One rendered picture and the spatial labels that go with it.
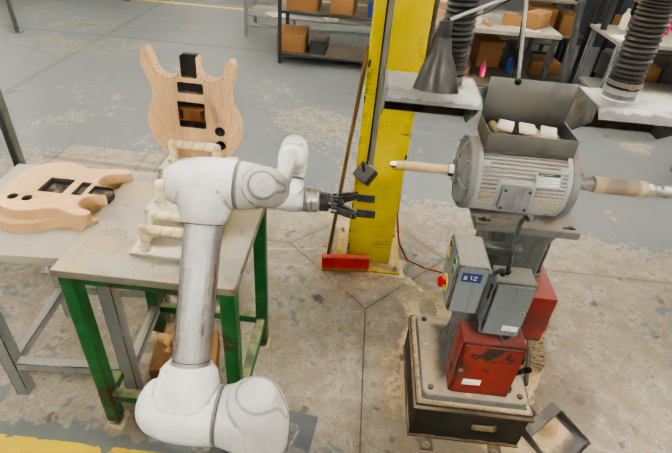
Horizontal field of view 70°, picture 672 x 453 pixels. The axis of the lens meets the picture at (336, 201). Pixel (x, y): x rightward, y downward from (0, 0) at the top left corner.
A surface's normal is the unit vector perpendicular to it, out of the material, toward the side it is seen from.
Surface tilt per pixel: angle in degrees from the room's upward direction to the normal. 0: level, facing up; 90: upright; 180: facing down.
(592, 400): 0
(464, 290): 90
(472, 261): 0
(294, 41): 90
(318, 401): 0
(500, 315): 90
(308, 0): 90
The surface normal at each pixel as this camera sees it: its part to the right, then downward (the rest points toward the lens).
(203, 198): 0.07, 0.11
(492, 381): -0.08, 0.56
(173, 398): -0.06, -0.07
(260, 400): 0.17, -0.81
